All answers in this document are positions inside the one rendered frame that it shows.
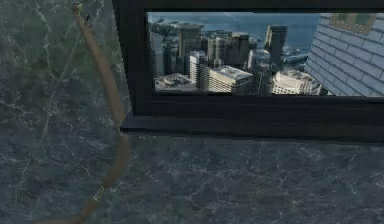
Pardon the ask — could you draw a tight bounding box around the black framed window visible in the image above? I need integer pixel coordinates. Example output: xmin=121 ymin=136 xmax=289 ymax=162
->
xmin=111 ymin=0 xmax=384 ymax=144

